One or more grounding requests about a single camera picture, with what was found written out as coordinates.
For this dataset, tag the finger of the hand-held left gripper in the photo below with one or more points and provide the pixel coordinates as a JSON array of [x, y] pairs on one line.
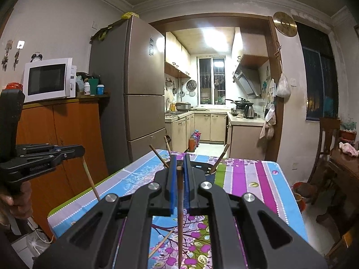
[[73, 151], [36, 146]]

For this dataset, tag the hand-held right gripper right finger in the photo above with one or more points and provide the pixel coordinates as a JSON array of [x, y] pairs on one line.
[[187, 190]]

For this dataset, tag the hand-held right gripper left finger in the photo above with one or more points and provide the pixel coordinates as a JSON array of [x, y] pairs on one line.
[[174, 190]]

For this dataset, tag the blue perforated utensil holder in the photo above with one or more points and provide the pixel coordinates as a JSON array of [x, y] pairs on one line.
[[211, 178]]

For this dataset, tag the long brown chopstick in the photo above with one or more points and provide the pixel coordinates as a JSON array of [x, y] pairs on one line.
[[161, 243], [180, 229], [167, 145], [160, 157], [91, 179], [220, 158]]

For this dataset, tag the person's left hand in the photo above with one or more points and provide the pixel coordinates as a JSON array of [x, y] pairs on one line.
[[21, 201]]

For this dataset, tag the orange wooden cabinet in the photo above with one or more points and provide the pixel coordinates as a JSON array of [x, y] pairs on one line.
[[70, 134]]

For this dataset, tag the red lidded jar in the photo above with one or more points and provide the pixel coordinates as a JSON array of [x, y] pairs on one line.
[[14, 86]]

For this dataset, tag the bottles on kitchen floor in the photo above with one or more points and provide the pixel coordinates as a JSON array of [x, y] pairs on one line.
[[195, 143]]

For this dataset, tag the white microwave oven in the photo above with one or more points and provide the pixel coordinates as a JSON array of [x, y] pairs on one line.
[[47, 80]]

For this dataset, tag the white pill bottle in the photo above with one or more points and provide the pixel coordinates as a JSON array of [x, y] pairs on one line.
[[87, 88]]

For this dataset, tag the hanging key bunch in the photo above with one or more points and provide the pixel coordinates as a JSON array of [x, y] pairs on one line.
[[16, 58], [6, 57]]

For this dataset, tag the floral striped tablecloth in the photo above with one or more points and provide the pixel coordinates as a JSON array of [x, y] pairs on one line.
[[252, 185]]

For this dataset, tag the blue lidded jar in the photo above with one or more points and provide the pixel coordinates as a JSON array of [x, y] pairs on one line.
[[100, 89]]

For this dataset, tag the beige kitchen base cabinets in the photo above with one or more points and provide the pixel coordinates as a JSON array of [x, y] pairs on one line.
[[210, 126]]

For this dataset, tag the green container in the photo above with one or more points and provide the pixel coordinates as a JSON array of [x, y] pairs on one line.
[[93, 84]]

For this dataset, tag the twin bell alarm clock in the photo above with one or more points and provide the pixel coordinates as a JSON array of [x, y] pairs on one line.
[[36, 57]]

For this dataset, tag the rice cooker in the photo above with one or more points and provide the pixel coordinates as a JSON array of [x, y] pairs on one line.
[[183, 107]]

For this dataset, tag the cooking oil bottle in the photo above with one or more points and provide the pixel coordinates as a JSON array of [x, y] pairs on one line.
[[173, 106]]

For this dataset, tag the clear plastic bag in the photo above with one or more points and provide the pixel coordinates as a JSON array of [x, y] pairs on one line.
[[39, 245]]

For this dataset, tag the steel electric kettle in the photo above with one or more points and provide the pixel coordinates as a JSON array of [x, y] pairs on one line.
[[249, 111]]

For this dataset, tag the black wok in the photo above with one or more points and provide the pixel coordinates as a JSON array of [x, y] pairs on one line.
[[238, 103]]

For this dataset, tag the hanging kitchen cloths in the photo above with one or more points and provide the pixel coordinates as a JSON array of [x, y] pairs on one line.
[[267, 123]]

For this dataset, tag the hanging round strainer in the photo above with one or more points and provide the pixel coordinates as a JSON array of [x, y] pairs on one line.
[[191, 85]]

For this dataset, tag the grey refrigerator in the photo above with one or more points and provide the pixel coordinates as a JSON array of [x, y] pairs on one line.
[[143, 70]]

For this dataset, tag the barred kitchen window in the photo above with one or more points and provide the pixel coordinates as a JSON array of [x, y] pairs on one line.
[[211, 81]]

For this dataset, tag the red plastic bucket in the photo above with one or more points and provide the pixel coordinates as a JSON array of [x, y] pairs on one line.
[[300, 199]]

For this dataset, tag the steel range hood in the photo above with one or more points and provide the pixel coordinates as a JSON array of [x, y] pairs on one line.
[[248, 82]]

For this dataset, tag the white hanging plastic bag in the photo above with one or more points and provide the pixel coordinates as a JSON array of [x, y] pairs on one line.
[[283, 86]]

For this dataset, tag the brown wooden chair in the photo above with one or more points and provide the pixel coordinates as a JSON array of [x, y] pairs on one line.
[[325, 145]]

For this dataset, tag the yellow item atop refrigerator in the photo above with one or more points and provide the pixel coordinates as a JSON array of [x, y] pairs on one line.
[[130, 15]]

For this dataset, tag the kitchen ceiling light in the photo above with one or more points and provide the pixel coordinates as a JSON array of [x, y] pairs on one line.
[[213, 37]]

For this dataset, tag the dark wooden dining table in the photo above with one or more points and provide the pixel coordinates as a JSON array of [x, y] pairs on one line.
[[345, 173]]

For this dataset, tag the pink cloth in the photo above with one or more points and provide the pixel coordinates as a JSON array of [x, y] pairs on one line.
[[348, 149]]

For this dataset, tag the potted plant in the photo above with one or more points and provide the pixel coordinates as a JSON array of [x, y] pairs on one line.
[[348, 133]]

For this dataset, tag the dark room window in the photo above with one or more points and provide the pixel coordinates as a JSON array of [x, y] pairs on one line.
[[319, 75]]

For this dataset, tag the kitchen wall cabinet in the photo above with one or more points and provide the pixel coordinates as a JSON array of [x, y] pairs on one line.
[[176, 58], [253, 50]]

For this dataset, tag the gold wall clock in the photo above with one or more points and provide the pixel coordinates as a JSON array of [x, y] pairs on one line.
[[284, 23]]

